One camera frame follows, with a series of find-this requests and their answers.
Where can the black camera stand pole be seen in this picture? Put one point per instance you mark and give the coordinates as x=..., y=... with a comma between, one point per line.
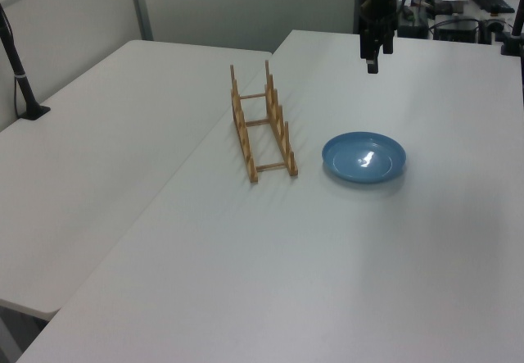
x=18, y=76

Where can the blue round plate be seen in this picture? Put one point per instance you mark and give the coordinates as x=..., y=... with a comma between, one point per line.
x=363, y=157

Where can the wooden plate rack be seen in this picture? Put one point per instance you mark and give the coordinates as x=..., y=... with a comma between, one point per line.
x=268, y=125

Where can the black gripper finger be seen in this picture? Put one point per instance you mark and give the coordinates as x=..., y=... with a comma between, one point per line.
x=389, y=44
x=371, y=57

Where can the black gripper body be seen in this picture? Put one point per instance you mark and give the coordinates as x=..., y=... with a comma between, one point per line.
x=376, y=10

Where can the black table clamp mount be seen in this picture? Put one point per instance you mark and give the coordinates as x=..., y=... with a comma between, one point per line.
x=513, y=39

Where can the black electronics box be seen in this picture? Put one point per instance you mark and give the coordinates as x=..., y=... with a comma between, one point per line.
x=454, y=31

